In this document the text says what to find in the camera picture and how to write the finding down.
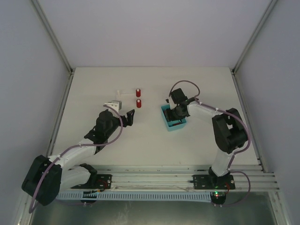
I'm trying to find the large red spring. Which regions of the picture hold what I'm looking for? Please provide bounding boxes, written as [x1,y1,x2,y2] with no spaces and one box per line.
[135,89,141,98]
[136,99,142,108]

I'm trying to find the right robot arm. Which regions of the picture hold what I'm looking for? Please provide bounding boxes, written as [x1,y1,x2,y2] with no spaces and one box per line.
[162,88,251,188]

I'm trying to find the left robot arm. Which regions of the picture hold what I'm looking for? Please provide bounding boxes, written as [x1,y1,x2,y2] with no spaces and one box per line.
[21,107,135,206]

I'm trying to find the teal plastic bin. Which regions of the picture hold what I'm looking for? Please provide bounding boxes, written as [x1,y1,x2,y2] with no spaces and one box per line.
[161,105,187,132]

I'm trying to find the white peg fixture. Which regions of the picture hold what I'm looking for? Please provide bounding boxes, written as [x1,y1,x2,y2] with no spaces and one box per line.
[115,90,136,101]

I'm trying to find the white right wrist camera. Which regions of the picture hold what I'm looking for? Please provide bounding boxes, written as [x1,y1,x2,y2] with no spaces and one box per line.
[165,96,175,108]

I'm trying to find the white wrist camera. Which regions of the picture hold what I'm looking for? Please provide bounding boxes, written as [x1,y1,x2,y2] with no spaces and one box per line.
[104,100,122,112]
[165,96,175,108]

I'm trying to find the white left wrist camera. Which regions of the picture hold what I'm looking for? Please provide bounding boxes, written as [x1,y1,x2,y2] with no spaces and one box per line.
[104,100,122,112]

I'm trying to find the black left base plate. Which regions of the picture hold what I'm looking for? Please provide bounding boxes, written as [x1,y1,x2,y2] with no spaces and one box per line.
[71,174,112,190]

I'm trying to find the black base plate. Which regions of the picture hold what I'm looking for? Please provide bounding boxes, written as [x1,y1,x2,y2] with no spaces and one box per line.
[190,174,236,190]
[71,174,112,190]

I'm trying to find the right aluminium corner post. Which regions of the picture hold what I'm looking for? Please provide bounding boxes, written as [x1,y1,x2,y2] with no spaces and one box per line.
[231,0,278,76]

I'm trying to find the aluminium corner post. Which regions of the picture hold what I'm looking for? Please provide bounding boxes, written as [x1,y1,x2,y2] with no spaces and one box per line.
[231,0,278,76]
[30,0,73,75]

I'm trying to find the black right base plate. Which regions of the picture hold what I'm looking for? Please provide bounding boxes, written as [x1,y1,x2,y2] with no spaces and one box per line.
[190,174,236,190]

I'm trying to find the slotted cable duct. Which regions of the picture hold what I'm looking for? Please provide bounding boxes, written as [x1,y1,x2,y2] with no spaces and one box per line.
[56,191,211,203]

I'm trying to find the aluminium mounting rail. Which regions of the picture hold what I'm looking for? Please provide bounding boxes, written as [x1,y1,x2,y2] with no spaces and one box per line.
[92,165,279,192]

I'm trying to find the left aluminium corner post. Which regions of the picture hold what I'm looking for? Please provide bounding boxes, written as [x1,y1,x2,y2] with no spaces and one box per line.
[30,0,73,75]

